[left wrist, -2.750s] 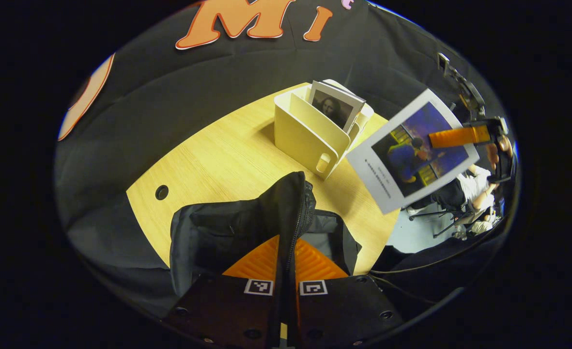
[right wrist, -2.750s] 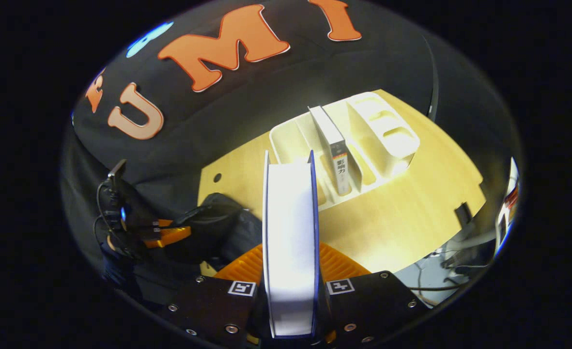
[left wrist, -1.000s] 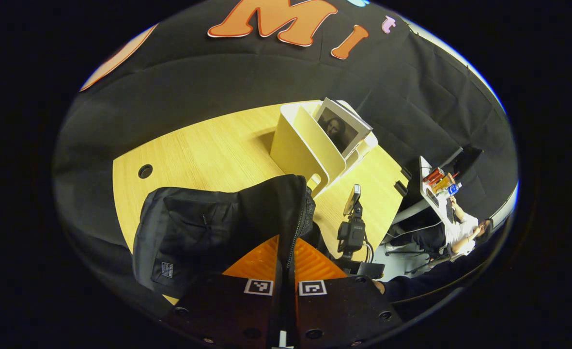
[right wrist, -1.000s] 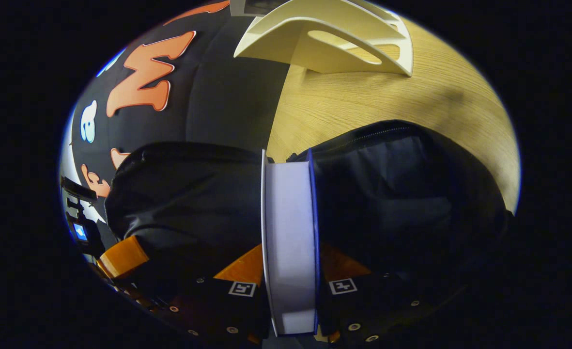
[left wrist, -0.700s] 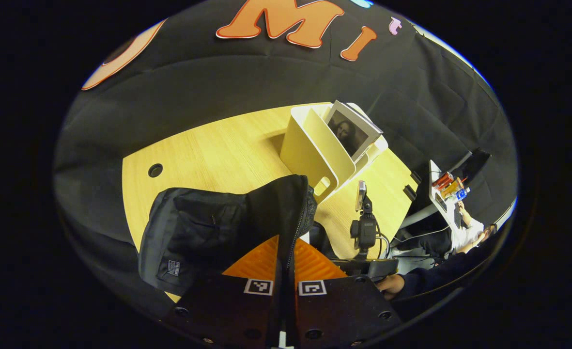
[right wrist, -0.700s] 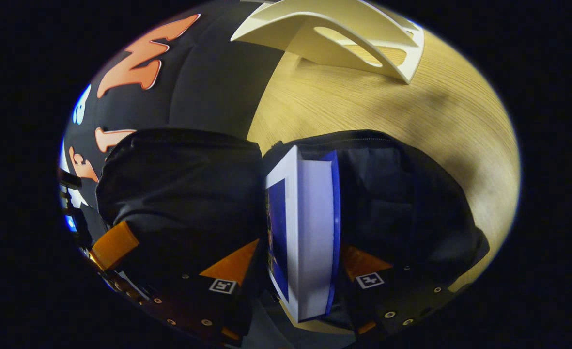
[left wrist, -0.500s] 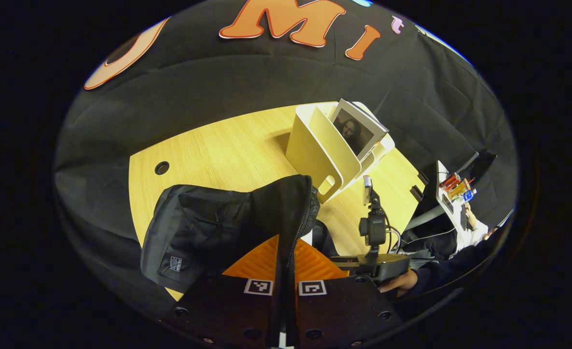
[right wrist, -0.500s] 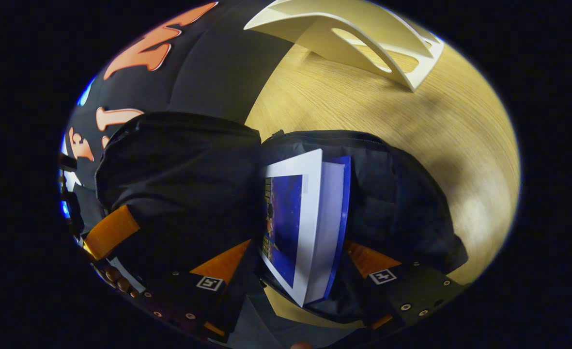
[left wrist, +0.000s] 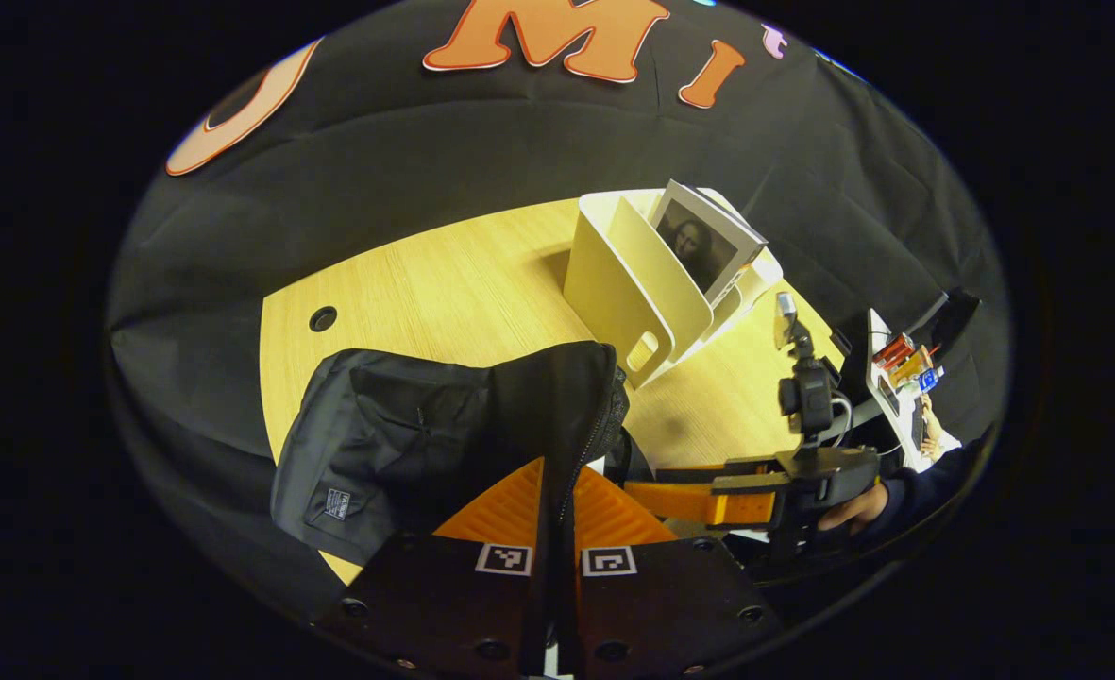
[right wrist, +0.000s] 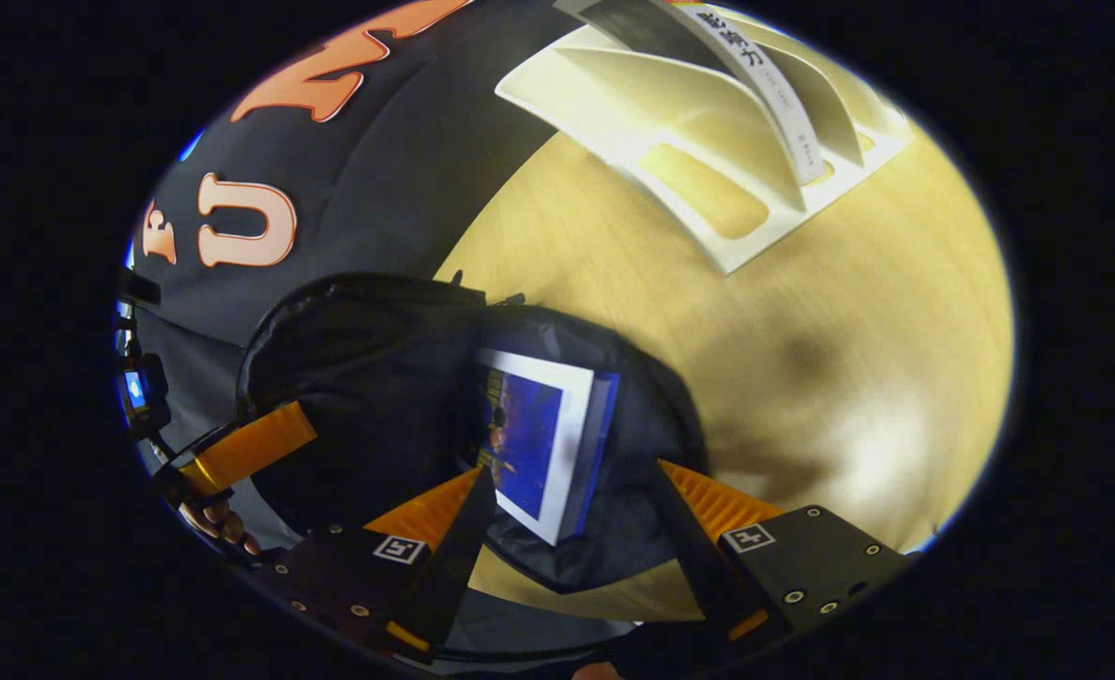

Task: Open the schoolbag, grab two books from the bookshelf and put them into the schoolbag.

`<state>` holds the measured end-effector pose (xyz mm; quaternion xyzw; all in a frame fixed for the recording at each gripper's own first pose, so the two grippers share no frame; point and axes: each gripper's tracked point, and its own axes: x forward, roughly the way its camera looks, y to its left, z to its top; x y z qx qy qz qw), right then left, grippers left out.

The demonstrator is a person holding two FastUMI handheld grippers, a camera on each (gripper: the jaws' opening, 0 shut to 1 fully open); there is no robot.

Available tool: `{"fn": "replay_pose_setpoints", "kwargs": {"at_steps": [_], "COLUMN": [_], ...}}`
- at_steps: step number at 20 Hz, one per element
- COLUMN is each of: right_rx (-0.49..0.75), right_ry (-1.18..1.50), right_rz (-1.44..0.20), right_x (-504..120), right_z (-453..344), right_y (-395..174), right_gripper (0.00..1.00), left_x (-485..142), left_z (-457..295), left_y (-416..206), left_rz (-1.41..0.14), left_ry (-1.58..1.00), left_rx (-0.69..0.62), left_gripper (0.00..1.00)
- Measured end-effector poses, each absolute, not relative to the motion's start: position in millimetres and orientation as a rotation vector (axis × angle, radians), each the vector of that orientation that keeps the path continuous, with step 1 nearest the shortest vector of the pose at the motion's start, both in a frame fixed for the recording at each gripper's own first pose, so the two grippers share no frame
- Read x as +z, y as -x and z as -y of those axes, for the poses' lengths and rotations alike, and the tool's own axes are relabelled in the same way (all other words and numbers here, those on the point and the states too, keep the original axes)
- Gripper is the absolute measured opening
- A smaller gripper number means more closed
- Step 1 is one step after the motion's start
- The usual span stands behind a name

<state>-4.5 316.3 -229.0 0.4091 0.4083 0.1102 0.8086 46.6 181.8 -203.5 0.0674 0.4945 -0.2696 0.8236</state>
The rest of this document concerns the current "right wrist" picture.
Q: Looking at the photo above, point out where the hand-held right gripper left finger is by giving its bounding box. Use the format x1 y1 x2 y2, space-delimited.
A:
250 466 499 667

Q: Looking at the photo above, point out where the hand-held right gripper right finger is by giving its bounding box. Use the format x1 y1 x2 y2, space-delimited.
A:
653 459 912 653

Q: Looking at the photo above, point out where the black schoolbag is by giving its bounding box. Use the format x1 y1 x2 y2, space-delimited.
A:
236 272 709 596

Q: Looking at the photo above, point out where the blue book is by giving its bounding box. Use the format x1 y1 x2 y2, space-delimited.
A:
467 348 621 547

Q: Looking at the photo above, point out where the white bookshelf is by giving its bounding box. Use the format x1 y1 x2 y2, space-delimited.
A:
496 0 915 277

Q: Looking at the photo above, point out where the white book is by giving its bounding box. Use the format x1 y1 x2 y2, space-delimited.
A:
571 0 827 187

